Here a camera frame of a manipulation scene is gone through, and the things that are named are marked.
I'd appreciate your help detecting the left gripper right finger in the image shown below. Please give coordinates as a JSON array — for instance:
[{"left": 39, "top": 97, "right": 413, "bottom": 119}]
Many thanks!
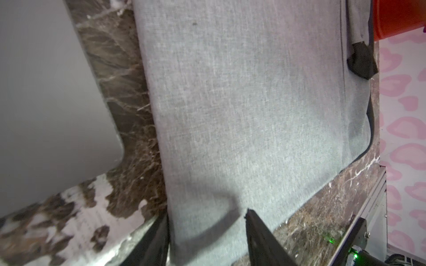
[{"left": 245, "top": 209, "right": 296, "bottom": 266}]

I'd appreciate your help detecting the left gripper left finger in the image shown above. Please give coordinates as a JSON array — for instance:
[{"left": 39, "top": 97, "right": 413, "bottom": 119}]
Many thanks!
[{"left": 120, "top": 212, "right": 169, "bottom": 266}]

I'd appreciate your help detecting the grey laptop bag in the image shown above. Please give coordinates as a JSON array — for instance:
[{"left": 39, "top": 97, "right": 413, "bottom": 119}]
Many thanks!
[{"left": 133, "top": 1, "right": 372, "bottom": 266}]

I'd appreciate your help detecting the silver laptop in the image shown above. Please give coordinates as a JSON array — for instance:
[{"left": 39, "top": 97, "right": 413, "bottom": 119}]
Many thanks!
[{"left": 1, "top": 1, "right": 124, "bottom": 216}]

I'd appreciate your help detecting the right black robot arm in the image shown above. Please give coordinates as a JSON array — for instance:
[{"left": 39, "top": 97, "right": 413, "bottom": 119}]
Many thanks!
[{"left": 343, "top": 246, "right": 426, "bottom": 266}]

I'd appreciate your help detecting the red pen cup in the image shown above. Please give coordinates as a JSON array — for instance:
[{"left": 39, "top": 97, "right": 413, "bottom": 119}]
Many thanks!
[{"left": 373, "top": 0, "right": 426, "bottom": 41}]

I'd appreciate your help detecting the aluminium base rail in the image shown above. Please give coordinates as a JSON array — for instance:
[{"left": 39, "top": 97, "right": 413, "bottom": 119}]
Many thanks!
[{"left": 328, "top": 166, "right": 388, "bottom": 266}]

